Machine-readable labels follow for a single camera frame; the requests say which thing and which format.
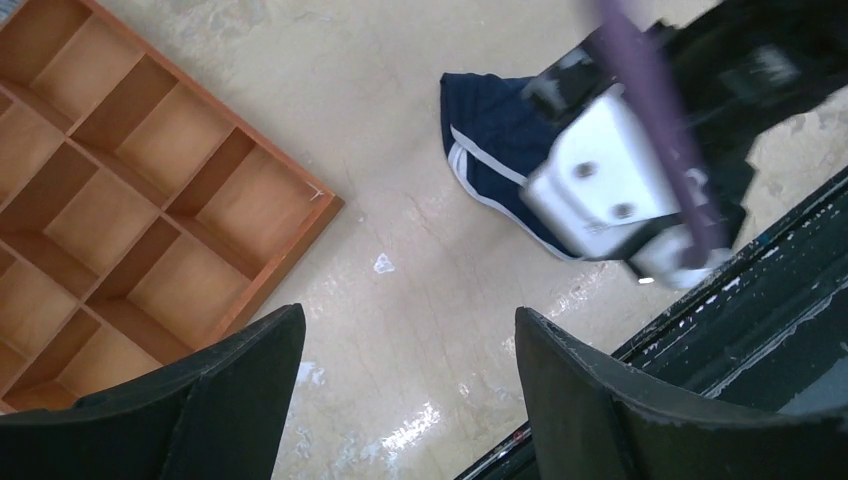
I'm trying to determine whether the orange compartment tray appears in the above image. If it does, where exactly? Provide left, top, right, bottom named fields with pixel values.
left=1, top=1, right=343, bottom=414

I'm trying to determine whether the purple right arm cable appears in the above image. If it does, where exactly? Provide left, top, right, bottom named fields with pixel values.
left=596, top=0, right=730, bottom=270

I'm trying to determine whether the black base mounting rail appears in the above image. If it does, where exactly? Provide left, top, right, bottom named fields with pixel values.
left=463, top=172, right=847, bottom=479

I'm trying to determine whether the navy blue underwear white trim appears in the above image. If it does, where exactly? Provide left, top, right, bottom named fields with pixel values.
left=440, top=73, right=585, bottom=261

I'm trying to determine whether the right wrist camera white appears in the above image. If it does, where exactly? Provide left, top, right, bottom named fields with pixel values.
left=521, top=84, right=731, bottom=289

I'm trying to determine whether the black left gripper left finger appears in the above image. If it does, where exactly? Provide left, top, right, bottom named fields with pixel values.
left=1, top=304, right=306, bottom=479

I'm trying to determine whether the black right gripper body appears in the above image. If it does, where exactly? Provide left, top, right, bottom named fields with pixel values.
left=523, top=1, right=847, bottom=232

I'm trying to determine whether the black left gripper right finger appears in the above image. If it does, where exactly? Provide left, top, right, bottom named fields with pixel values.
left=515, top=307, right=847, bottom=479

